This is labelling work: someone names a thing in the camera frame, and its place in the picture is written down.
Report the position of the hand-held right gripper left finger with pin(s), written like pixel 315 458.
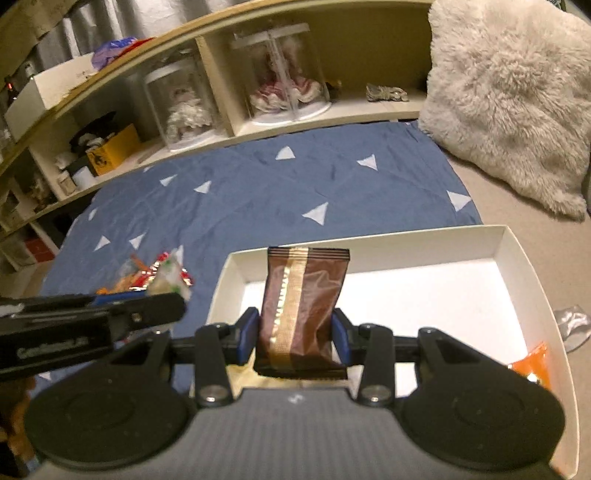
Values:
pixel 248 337

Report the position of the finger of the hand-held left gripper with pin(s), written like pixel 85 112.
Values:
pixel 147 311

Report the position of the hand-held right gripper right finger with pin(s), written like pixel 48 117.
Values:
pixel 342 339

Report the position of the pale green snack packet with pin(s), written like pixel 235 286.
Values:
pixel 168 282

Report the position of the brown gold-striped snack packet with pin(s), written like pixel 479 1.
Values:
pixel 300 314

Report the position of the white cardboard box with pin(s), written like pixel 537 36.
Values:
pixel 438 295

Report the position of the orange snack packet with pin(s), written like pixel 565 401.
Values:
pixel 535 364

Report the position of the small red clear snack packet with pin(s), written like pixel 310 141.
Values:
pixel 134 279

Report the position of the red box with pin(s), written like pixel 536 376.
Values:
pixel 36 248

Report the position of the white cup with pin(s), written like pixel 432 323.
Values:
pixel 83 177

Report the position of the small beige jar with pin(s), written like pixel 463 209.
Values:
pixel 67 183

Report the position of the blue triangle-print blanket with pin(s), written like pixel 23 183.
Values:
pixel 254 184

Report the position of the yellow box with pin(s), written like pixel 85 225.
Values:
pixel 115 152

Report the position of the black cloth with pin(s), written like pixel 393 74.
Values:
pixel 92 131

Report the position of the round clear doll case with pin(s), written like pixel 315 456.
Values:
pixel 184 110

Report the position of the crumpled silver wrapper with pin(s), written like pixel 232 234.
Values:
pixel 572 323

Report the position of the wooden shelf unit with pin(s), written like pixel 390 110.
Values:
pixel 217 83

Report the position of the white storage box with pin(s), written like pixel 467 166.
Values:
pixel 41 97

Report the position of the small grey figurine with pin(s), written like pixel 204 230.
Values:
pixel 387 93

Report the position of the square clear doll case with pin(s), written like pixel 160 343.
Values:
pixel 281 83

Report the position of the dark electronic device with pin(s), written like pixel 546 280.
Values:
pixel 18 83

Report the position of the purple plastic bag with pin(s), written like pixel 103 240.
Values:
pixel 113 53

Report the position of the grey curtain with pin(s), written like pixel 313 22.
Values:
pixel 138 23

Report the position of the white fluffy pillow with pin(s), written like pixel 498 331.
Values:
pixel 508 92

